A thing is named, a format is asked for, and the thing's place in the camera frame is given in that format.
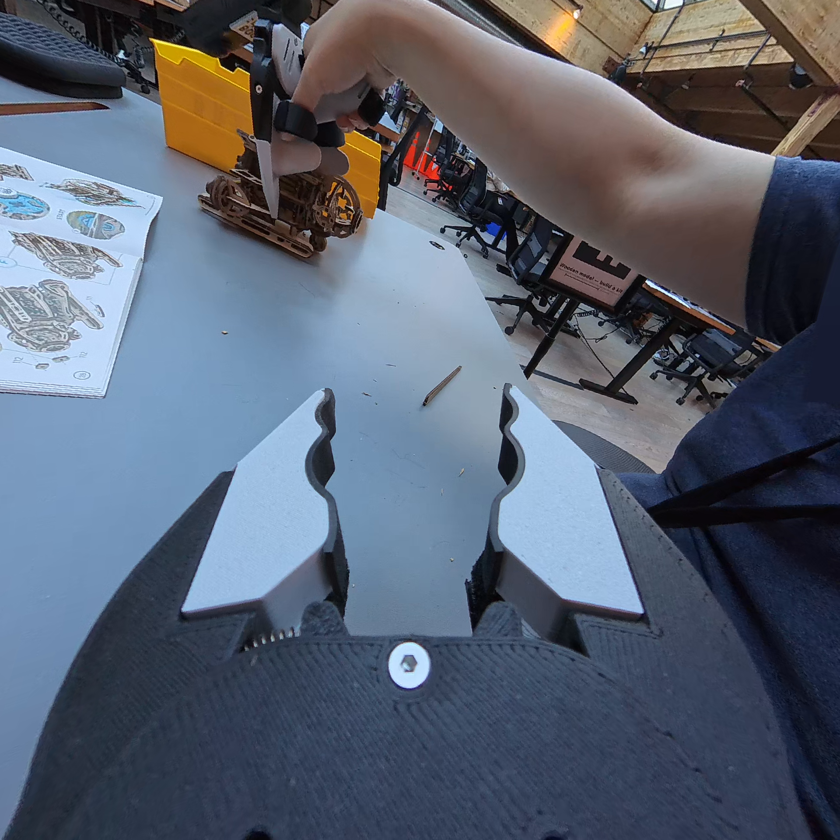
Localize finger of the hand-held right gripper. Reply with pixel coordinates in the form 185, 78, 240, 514
254, 138, 279, 221

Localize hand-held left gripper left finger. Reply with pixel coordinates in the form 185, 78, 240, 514
180, 389, 348, 637

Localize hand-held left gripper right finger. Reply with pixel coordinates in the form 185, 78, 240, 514
467, 383, 643, 642

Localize wooden submarine model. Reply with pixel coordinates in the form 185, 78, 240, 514
198, 130, 363, 262

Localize person's right forearm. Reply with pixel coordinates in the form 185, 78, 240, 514
394, 0, 779, 332

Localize person's right hand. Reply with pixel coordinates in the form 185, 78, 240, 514
272, 0, 421, 176

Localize stacked yellow plastic bins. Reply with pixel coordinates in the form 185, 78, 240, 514
149, 39, 383, 220

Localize black mesh office chair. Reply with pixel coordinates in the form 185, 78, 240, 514
554, 421, 657, 477

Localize black desk foot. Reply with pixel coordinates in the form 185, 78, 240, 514
580, 372, 638, 406

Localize black mesh chair headrest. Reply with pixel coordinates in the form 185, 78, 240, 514
0, 15, 127, 102

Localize thin wooden stick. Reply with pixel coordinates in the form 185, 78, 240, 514
421, 364, 463, 406

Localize black desk leg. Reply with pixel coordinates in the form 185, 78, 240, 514
524, 298, 580, 382

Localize black background office chair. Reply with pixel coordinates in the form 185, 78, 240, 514
440, 157, 521, 259
485, 213, 580, 336
649, 329, 771, 409

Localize illustrated instruction booklet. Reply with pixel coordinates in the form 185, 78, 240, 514
0, 145, 166, 400

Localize wooden background desk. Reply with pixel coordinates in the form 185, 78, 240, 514
640, 280, 783, 354

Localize pink sign with black pattern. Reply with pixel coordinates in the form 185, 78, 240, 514
549, 235, 640, 312

